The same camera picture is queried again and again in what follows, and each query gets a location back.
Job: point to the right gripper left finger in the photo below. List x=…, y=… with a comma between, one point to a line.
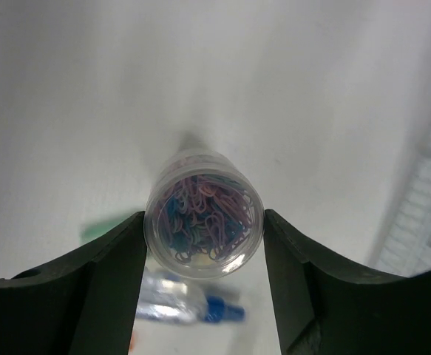
x=83, y=302

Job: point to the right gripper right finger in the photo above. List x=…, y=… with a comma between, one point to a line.
x=325, y=303

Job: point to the clear blue spray bottle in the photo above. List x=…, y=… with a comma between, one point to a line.
x=165, y=297

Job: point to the clear jar of paperclips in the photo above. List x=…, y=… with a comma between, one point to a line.
x=203, y=218

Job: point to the green highlighter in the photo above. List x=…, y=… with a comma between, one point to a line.
x=95, y=230

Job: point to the white wire desk organizer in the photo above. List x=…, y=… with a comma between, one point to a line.
x=406, y=247

